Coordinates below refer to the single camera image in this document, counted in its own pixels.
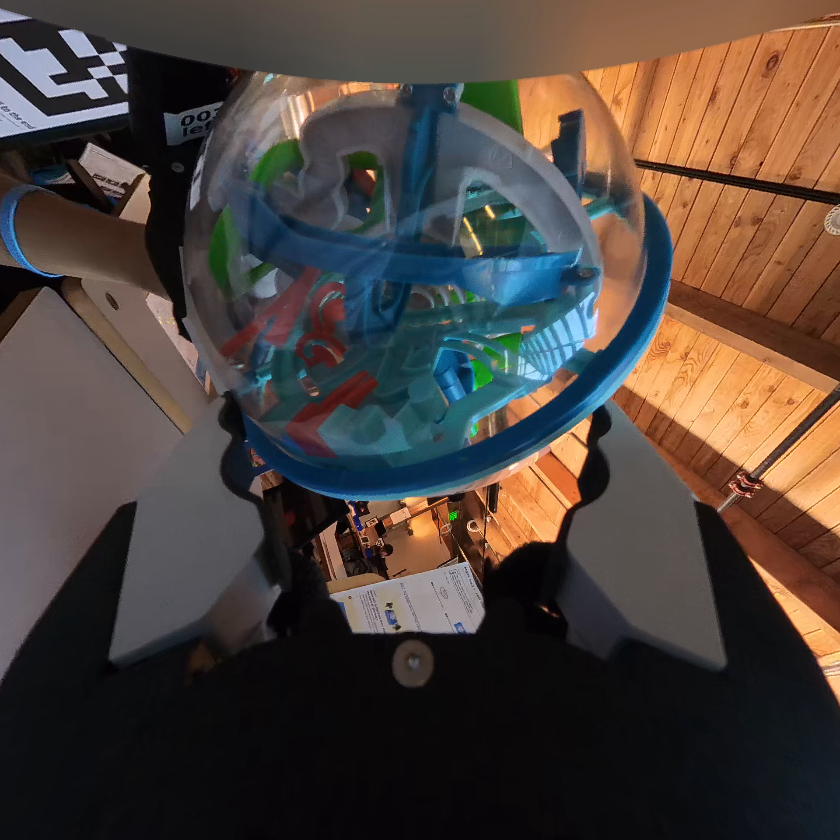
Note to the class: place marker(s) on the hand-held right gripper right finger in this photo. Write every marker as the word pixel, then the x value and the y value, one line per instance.
pixel 643 544

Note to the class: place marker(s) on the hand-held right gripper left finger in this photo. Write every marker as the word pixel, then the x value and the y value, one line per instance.
pixel 177 538

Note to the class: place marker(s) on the clear plastic maze ball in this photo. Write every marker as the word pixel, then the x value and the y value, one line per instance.
pixel 420 275

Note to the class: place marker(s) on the person's left forearm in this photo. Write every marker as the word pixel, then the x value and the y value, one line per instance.
pixel 92 243

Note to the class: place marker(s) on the small printed paper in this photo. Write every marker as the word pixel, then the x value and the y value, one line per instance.
pixel 108 167

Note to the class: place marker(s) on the black framed sign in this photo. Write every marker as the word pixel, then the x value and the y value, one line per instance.
pixel 46 72

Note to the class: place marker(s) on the metal ceiling pipe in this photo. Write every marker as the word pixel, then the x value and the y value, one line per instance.
pixel 794 433

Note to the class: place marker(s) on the blue wristband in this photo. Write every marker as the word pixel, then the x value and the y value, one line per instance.
pixel 12 229

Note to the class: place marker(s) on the printed instruction sheet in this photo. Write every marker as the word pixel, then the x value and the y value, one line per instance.
pixel 413 600

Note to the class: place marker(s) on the black ceiling rail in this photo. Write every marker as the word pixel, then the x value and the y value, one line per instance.
pixel 735 178

